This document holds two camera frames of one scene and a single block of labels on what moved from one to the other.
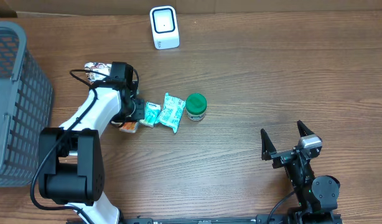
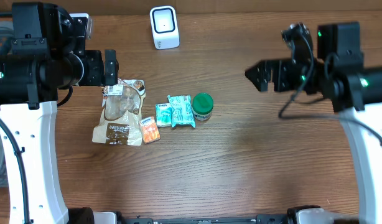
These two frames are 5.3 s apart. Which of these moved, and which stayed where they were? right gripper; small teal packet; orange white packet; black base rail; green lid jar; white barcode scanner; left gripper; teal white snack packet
Moved: small teal packet; left gripper; green lid jar; right gripper; orange white packet; teal white snack packet
Stayed: black base rail; white barcode scanner
